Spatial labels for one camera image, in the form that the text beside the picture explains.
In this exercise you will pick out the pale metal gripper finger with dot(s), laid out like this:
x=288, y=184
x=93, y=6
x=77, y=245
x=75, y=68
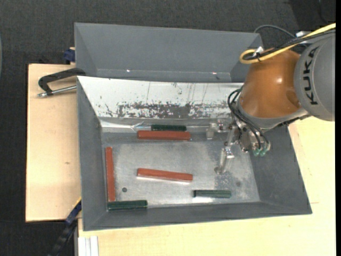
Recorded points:
x=227, y=156
x=216, y=127

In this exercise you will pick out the dark green flat block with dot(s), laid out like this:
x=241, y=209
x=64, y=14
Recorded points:
x=168, y=127
x=212, y=193
x=127, y=204

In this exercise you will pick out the red-brown flat block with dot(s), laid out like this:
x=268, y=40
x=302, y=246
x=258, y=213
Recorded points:
x=164, y=174
x=110, y=173
x=163, y=135

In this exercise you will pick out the grey metal bin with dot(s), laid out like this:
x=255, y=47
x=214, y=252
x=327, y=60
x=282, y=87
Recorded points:
x=170, y=52

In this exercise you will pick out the pale brown flat board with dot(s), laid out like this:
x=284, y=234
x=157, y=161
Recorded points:
x=50, y=143

